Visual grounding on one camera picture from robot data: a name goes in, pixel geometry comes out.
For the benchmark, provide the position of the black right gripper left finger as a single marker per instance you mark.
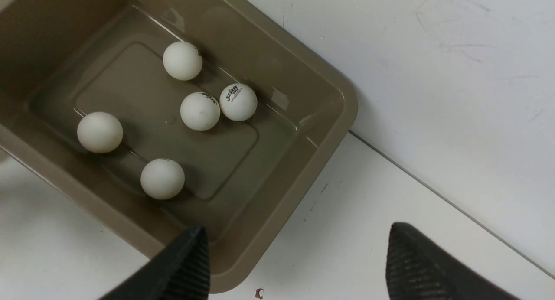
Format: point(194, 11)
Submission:
point(181, 271)

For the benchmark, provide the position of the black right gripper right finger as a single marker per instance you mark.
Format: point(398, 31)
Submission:
point(419, 269)

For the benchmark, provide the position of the white ball with logo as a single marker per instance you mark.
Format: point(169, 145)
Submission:
point(162, 179)

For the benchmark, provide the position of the white plain ball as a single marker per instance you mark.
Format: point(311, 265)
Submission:
point(199, 111)
point(100, 132)

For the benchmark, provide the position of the white ball red STIGA logo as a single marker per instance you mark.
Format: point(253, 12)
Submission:
point(238, 102)

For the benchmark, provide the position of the brown plastic bin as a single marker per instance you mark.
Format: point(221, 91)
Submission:
point(64, 59)

